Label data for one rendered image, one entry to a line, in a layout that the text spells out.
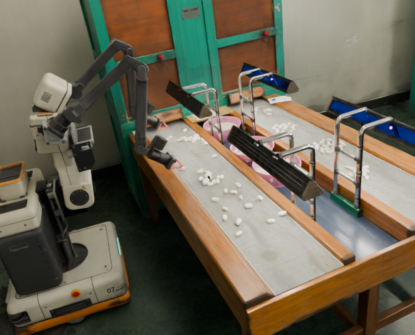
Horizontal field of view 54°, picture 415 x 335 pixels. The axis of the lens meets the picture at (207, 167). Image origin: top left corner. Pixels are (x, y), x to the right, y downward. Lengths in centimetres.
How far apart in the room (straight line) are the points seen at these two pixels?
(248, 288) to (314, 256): 32
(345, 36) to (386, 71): 70
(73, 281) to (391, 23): 396
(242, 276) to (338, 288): 37
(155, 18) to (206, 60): 47
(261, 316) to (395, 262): 60
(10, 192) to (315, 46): 320
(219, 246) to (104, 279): 97
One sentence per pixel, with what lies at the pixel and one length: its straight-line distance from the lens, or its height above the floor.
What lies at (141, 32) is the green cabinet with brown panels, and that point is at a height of 142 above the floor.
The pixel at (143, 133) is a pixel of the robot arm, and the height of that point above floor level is 109.
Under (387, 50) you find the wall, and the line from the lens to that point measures 495.
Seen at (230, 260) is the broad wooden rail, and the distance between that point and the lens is 163.
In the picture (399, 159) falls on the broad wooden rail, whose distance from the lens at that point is 232.
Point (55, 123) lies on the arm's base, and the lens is 206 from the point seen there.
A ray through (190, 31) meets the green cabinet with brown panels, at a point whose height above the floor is 136.
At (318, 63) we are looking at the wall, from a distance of 447.
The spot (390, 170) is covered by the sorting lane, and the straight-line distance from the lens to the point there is 226.
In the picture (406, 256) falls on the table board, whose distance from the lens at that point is 184.
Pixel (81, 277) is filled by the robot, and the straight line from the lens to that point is 254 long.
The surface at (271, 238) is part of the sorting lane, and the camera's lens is 176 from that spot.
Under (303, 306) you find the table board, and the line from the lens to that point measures 161.
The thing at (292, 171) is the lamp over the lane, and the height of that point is 110.
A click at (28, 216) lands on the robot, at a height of 78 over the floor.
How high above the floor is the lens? 184
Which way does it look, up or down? 28 degrees down
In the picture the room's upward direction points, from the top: 9 degrees counter-clockwise
